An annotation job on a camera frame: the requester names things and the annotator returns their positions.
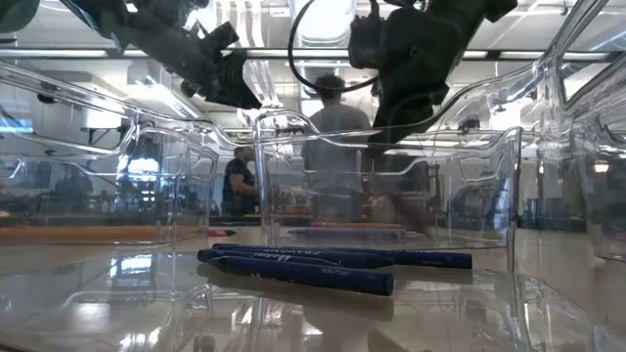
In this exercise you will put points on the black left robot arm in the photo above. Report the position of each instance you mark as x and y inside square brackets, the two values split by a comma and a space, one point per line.
[122, 24]

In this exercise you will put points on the black ceiling light rail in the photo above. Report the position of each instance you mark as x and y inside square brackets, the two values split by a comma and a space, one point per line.
[494, 55]

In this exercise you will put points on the person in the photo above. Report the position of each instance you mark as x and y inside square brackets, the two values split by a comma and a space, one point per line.
[237, 181]
[337, 127]

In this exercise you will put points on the silver ventilation duct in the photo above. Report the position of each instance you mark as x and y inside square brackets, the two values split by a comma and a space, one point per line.
[327, 29]

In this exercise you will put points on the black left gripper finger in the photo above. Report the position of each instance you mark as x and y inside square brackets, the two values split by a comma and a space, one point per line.
[235, 88]

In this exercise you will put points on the clear plastic bin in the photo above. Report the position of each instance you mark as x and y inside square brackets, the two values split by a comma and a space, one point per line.
[73, 195]
[479, 205]
[606, 220]
[489, 313]

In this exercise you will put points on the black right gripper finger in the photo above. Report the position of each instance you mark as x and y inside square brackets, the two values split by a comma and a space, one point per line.
[398, 171]

